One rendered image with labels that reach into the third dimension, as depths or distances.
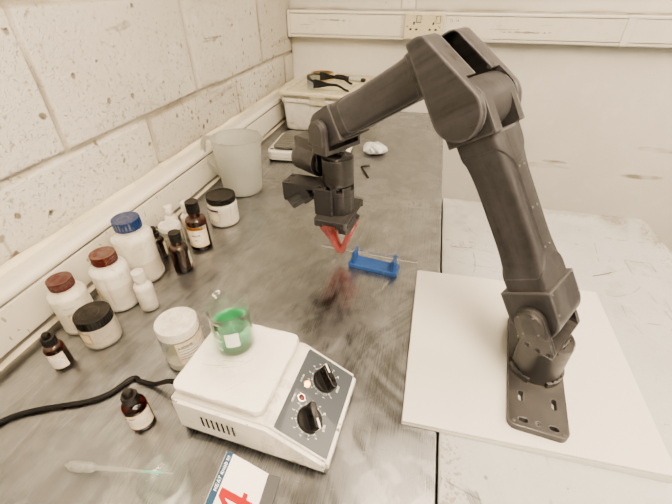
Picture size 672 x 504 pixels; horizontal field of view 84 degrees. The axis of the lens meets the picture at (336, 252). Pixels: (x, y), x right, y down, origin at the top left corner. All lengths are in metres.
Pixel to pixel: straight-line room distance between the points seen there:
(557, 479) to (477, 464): 0.09
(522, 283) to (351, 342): 0.27
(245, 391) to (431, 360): 0.28
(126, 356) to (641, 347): 0.81
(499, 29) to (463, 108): 1.28
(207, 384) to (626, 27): 1.71
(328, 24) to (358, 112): 1.20
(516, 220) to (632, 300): 0.43
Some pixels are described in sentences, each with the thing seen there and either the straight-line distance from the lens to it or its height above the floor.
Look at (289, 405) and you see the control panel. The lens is 0.49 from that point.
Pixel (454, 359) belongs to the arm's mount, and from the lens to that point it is 0.61.
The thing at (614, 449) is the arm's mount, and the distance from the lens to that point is 0.61.
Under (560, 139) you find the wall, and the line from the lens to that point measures 1.91.
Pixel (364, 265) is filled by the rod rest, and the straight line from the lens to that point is 0.76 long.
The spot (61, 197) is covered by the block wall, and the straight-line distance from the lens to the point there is 0.83.
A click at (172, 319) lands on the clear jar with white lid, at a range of 0.59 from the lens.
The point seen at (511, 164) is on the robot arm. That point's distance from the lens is 0.47.
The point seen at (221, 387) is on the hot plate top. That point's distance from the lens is 0.49.
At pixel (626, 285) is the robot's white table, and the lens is 0.91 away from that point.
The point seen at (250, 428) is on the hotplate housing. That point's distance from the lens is 0.48.
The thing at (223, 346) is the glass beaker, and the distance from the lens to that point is 0.49.
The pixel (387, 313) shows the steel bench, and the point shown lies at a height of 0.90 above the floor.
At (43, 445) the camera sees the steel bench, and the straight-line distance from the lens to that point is 0.65.
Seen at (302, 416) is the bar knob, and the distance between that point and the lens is 0.49.
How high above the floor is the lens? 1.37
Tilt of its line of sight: 36 degrees down
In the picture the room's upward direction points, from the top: straight up
